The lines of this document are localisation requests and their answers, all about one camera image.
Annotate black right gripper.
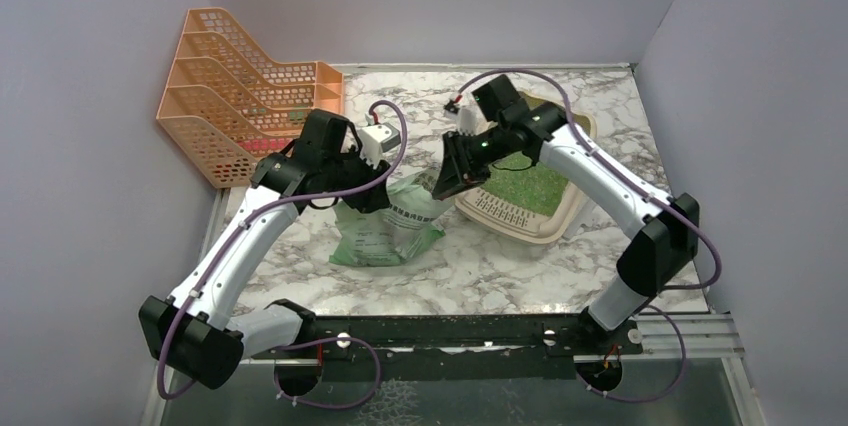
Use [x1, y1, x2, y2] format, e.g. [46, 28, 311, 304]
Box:
[433, 123, 510, 200]

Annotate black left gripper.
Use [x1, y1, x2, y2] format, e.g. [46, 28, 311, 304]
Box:
[322, 144, 391, 213]

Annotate beige plastic litter box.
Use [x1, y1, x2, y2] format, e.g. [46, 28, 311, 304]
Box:
[455, 91, 599, 246]

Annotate green litter bag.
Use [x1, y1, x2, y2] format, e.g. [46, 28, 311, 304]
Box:
[329, 168, 452, 267]

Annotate white bag sealing clip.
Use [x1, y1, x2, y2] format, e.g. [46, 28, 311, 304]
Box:
[563, 209, 586, 241]

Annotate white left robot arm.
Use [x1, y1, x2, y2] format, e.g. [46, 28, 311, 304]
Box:
[139, 110, 409, 400]

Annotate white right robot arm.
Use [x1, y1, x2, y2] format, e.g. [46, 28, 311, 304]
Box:
[431, 69, 699, 353]

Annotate green litter pellets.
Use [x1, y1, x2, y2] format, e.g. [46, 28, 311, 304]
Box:
[482, 153, 569, 216]

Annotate orange mesh file rack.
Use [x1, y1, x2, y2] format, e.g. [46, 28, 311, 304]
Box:
[156, 7, 345, 189]

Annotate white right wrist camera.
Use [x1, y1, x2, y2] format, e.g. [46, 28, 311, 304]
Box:
[443, 93, 477, 136]

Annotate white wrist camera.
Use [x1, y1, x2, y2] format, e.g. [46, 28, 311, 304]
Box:
[358, 124, 401, 168]
[443, 93, 477, 136]

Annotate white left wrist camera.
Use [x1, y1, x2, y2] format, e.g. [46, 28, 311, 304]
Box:
[358, 124, 401, 168]

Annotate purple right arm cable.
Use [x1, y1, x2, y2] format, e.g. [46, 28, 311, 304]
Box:
[457, 69, 723, 404]

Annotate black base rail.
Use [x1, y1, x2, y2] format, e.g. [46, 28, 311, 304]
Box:
[254, 313, 643, 382]

